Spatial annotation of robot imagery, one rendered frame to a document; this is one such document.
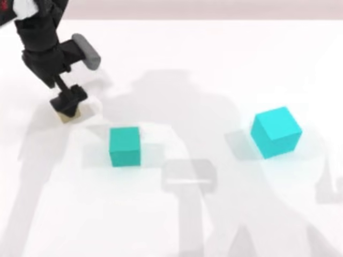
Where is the cyan cube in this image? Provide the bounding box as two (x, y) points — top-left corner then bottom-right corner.
(250, 105), (303, 160)
(109, 126), (142, 168)

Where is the small tan wooden block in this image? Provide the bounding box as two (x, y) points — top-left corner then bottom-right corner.
(55, 104), (81, 125)

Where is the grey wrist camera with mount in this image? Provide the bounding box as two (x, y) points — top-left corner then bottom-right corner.
(59, 33), (102, 71)

